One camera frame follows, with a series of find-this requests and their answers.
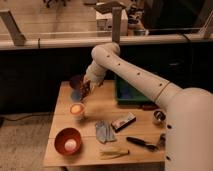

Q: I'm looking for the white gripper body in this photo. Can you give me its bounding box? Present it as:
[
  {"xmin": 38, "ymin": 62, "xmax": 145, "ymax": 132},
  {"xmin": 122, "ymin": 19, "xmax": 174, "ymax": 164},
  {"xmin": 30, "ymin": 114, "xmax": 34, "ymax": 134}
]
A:
[{"xmin": 84, "ymin": 73, "xmax": 102, "ymax": 88}]

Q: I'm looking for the dark purple grape bunch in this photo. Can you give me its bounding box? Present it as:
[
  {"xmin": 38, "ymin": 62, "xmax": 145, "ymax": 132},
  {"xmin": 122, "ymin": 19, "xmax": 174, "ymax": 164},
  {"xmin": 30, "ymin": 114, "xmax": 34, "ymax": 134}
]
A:
[{"xmin": 80, "ymin": 81, "xmax": 91, "ymax": 99}]

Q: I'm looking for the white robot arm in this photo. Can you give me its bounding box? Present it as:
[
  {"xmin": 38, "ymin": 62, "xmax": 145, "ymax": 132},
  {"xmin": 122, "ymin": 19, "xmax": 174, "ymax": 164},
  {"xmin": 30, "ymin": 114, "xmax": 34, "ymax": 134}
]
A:
[{"xmin": 86, "ymin": 43, "xmax": 213, "ymax": 171}]

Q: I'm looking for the dark maroon bowl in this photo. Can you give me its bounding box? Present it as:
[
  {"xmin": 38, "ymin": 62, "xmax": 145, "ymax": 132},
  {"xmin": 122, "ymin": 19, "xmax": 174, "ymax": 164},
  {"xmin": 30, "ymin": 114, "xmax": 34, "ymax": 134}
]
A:
[{"xmin": 69, "ymin": 74, "xmax": 84, "ymax": 89}]

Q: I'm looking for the small blue bowl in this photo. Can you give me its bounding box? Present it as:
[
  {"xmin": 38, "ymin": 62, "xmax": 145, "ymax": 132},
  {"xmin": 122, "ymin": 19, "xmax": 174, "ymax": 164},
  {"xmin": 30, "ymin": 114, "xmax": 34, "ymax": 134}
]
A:
[{"xmin": 71, "ymin": 90, "xmax": 82, "ymax": 102}]

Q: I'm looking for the red bowl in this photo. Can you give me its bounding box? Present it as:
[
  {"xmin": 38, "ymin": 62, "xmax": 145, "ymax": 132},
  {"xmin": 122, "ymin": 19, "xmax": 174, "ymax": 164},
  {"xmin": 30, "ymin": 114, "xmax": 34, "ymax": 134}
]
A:
[{"xmin": 54, "ymin": 128, "xmax": 82, "ymax": 156}]

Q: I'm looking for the green plastic bin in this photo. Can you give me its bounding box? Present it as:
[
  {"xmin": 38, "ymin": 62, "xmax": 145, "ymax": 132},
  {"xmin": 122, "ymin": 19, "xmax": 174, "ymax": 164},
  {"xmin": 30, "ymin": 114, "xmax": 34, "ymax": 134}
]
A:
[{"xmin": 114, "ymin": 76, "xmax": 150, "ymax": 105}]

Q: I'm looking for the white cup with orange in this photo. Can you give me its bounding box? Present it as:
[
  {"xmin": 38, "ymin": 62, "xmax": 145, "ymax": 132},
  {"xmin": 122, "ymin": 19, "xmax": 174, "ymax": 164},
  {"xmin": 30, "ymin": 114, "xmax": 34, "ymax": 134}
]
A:
[{"xmin": 70, "ymin": 103, "xmax": 85, "ymax": 121}]

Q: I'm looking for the white cardboard box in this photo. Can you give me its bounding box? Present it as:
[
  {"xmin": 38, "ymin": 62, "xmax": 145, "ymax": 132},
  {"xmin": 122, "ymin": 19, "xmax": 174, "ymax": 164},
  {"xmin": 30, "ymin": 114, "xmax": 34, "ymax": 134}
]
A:
[{"xmin": 96, "ymin": 10, "xmax": 128, "ymax": 36}]

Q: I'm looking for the black white rectangular box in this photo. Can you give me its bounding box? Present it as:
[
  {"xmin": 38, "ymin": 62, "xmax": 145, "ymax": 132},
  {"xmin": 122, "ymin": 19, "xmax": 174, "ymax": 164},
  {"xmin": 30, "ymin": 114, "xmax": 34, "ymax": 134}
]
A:
[{"xmin": 111, "ymin": 112, "xmax": 136, "ymax": 132}]

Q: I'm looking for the crumpled grey cloth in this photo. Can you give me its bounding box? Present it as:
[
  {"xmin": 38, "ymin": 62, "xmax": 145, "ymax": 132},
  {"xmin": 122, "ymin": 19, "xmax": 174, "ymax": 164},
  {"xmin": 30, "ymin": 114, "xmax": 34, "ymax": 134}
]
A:
[{"xmin": 95, "ymin": 120, "xmax": 116, "ymax": 144}]

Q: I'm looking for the small wooden table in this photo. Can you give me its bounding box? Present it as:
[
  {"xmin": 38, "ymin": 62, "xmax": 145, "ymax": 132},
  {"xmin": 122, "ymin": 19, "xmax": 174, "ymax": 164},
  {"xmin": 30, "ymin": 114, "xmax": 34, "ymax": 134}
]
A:
[{"xmin": 42, "ymin": 79, "xmax": 167, "ymax": 168}]

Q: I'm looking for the white ball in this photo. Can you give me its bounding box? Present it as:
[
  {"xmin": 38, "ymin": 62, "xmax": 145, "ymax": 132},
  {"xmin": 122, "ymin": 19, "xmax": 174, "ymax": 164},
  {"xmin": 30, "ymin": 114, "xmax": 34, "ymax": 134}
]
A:
[{"xmin": 64, "ymin": 139, "xmax": 77, "ymax": 151}]

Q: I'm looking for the small metal cup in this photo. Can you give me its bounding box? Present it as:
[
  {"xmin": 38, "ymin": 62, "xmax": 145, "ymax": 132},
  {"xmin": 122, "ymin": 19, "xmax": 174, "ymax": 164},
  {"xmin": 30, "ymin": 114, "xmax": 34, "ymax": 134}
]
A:
[{"xmin": 153, "ymin": 110, "xmax": 166, "ymax": 126}]

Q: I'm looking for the yellow banana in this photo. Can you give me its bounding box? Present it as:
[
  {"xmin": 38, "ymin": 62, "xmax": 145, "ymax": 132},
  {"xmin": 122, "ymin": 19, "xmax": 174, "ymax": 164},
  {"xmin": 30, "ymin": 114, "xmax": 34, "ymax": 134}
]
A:
[{"xmin": 100, "ymin": 149, "xmax": 129, "ymax": 160}]

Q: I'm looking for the black handled tool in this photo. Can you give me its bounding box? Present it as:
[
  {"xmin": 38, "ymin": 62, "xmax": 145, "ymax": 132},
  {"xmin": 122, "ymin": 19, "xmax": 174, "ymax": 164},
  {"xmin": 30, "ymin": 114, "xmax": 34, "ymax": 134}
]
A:
[{"xmin": 126, "ymin": 137, "xmax": 158, "ymax": 151}]

